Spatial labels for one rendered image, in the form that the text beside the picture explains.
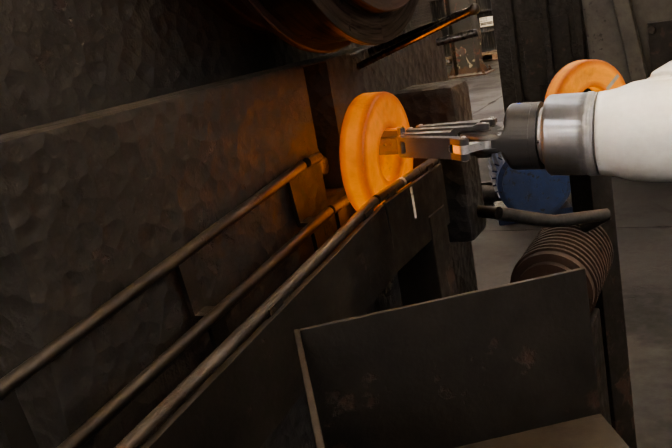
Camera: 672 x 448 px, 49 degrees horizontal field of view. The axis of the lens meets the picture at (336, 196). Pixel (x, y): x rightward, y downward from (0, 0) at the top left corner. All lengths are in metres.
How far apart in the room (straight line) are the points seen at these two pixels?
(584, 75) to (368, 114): 0.54
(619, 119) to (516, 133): 0.11
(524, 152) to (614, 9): 2.80
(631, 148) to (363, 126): 0.29
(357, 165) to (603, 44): 2.85
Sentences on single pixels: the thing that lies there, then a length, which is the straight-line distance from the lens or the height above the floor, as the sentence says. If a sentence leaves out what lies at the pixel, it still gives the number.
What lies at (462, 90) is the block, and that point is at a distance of 1.12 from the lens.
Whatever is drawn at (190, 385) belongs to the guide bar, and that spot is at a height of 0.67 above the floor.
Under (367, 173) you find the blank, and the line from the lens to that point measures 0.86.
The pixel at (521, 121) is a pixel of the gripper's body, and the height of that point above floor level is 0.78.
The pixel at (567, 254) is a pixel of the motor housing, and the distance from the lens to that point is 1.16.
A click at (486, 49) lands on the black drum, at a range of 11.71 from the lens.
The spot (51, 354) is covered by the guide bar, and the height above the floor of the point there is 0.71.
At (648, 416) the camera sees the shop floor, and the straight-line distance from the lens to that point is 1.77.
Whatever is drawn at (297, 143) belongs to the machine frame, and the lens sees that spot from 0.89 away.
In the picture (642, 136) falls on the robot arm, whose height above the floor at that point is 0.75.
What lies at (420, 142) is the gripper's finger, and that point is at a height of 0.77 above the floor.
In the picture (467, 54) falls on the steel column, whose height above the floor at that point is 0.27.
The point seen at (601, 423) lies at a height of 0.61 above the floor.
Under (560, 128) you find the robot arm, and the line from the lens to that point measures 0.81.
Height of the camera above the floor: 0.91
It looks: 13 degrees down
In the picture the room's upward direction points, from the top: 10 degrees counter-clockwise
